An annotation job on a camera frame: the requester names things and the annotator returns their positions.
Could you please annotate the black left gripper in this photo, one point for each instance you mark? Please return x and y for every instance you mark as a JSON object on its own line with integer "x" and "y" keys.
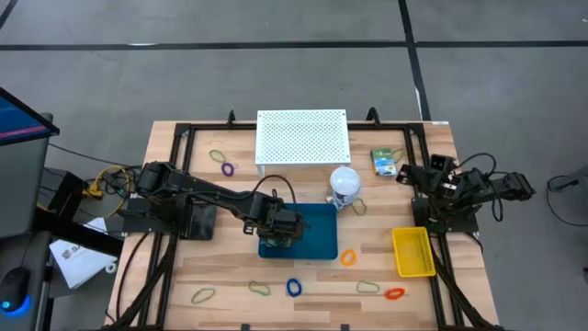
{"x": 285, "y": 223}

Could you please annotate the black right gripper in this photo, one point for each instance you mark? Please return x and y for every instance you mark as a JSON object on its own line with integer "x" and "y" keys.
{"x": 441, "y": 186}

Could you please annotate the green silicone wristband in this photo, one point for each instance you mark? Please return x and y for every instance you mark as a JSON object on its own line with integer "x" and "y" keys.
{"x": 404, "y": 155}
{"x": 251, "y": 287}
{"x": 193, "y": 300}
{"x": 211, "y": 151}
{"x": 353, "y": 208}
{"x": 358, "y": 288}

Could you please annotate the yellow green crayon box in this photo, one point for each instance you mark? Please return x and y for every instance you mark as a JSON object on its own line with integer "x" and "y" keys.
{"x": 275, "y": 243}
{"x": 383, "y": 162}

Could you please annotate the teal plastic tray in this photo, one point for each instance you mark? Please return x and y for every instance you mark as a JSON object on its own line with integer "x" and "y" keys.
{"x": 317, "y": 230}

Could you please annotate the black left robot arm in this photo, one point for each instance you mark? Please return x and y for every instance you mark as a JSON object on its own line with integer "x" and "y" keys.
{"x": 211, "y": 195}

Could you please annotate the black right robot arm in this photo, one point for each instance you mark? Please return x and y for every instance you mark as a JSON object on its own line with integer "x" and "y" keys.
{"x": 482, "y": 190}

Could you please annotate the black side desk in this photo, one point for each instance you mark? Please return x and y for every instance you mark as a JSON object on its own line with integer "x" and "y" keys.
{"x": 41, "y": 257}

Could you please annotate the yellow plastic basket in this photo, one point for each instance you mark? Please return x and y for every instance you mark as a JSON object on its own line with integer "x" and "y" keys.
{"x": 413, "y": 253}

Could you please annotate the white perforated metal shelf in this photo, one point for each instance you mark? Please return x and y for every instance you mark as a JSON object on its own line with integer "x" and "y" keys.
{"x": 303, "y": 138}

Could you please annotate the small white paper sheet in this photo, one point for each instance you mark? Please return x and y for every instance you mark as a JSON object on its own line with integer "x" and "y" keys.
{"x": 96, "y": 226}

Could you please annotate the white printed paper sheets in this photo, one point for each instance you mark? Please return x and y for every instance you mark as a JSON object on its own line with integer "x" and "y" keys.
{"x": 78, "y": 262}

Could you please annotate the black box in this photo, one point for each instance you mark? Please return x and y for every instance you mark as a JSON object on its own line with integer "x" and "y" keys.
{"x": 62, "y": 188}

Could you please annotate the black computer mouse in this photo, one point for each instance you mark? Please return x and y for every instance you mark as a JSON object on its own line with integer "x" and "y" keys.
{"x": 14, "y": 287}

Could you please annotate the computer monitor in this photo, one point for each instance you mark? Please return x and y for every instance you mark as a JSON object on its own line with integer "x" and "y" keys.
{"x": 18, "y": 119}

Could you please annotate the black aluminium table frame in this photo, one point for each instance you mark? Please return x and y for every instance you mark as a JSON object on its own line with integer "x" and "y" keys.
{"x": 390, "y": 127}

